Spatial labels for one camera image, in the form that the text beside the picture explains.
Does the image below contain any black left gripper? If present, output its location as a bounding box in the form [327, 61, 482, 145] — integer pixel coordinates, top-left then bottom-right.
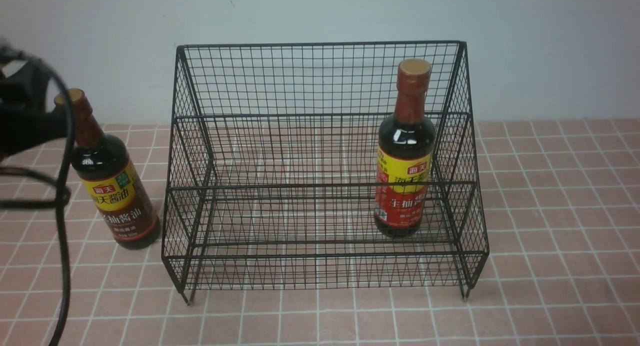
[0, 61, 69, 159]

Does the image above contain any red label soy sauce bottle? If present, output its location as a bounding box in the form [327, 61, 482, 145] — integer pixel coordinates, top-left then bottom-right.
[374, 58, 437, 238]

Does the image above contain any brown label soy sauce bottle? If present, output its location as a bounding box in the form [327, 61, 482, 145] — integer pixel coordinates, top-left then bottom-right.
[67, 88, 162, 250]

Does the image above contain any black cable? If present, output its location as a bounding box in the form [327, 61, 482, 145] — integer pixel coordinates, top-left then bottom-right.
[0, 46, 77, 346]

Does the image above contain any black wire mesh shelf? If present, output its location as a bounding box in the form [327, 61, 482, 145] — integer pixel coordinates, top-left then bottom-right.
[161, 40, 490, 304]

